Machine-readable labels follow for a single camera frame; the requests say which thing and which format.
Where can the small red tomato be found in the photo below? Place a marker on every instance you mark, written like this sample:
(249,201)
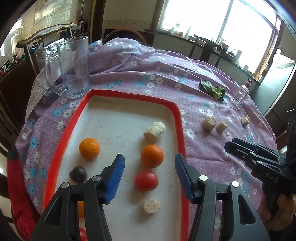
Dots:
(146,181)

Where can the person's right hand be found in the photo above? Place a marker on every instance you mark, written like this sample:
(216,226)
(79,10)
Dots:
(287,210)

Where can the white paper roll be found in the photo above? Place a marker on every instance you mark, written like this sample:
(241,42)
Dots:
(237,56)

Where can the dark wooden chair far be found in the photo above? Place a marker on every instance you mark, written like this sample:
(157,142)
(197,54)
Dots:
(208,49)

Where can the glass liquor bottle red cap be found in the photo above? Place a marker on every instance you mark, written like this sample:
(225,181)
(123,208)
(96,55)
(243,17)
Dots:
(242,92)

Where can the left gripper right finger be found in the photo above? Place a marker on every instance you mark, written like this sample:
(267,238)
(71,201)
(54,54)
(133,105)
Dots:
(187,176)

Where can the dark purple plum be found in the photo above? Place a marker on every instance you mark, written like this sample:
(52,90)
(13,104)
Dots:
(78,175)

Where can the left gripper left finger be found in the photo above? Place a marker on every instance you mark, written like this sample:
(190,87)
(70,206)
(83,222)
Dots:
(111,177)

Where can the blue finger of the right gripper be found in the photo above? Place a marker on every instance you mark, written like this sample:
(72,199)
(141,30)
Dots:
(254,162)
(260,150)

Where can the red rimmed white tray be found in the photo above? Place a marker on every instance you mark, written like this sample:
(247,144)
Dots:
(118,120)

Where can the green leafy vegetable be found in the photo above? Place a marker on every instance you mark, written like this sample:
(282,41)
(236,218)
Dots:
(217,92)

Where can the purple floral tablecloth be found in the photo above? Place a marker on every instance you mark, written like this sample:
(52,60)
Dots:
(125,65)

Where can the beige corn piece long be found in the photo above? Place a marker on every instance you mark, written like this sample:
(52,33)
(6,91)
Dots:
(155,131)

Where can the round back wooden chair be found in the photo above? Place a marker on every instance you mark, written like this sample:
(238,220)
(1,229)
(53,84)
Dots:
(126,33)

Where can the silver refrigerator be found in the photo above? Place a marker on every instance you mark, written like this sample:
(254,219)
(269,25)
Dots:
(274,82)

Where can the large orange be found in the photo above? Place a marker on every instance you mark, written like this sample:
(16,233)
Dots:
(81,209)

